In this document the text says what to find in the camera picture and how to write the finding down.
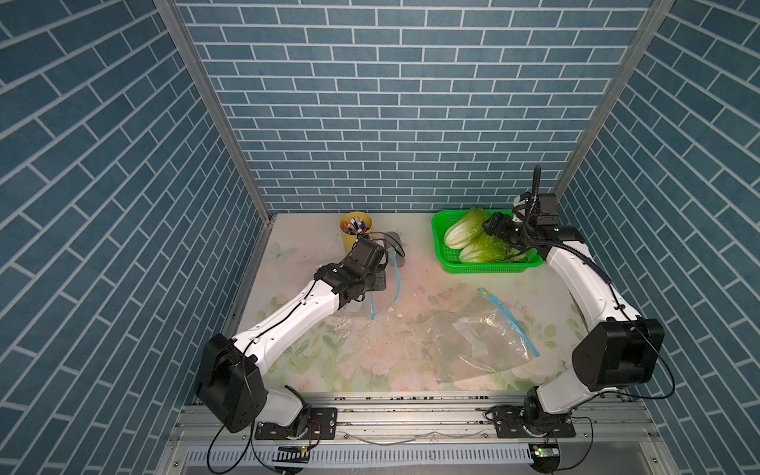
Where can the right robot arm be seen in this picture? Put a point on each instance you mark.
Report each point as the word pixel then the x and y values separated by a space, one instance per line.
pixel 621 348

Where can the grey fabric case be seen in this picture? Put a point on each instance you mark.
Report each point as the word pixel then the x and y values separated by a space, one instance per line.
pixel 392 242

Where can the clear zipper bag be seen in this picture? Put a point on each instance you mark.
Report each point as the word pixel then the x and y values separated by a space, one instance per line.
pixel 380 345
pixel 481 338

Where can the chinese cabbage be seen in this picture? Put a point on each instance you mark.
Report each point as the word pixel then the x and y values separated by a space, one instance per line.
pixel 484 249
pixel 466 229
pixel 519 255

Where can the yellow pen cup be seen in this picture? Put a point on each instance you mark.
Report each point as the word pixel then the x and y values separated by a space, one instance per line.
pixel 353 225

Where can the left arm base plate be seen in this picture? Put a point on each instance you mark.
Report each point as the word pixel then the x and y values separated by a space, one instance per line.
pixel 316 423

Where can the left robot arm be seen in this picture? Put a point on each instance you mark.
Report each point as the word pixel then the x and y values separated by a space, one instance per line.
pixel 230 376

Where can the green plastic basket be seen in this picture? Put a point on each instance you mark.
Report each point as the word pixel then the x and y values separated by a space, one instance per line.
pixel 449 260

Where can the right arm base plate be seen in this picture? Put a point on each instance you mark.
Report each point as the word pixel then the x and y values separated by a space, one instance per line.
pixel 515 422

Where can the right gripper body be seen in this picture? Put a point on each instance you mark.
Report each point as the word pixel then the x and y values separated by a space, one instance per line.
pixel 508 232

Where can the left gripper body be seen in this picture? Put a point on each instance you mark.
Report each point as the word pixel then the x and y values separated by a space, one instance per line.
pixel 374 280

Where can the aluminium rail frame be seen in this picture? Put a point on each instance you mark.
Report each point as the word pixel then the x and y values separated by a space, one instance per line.
pixel 425 433

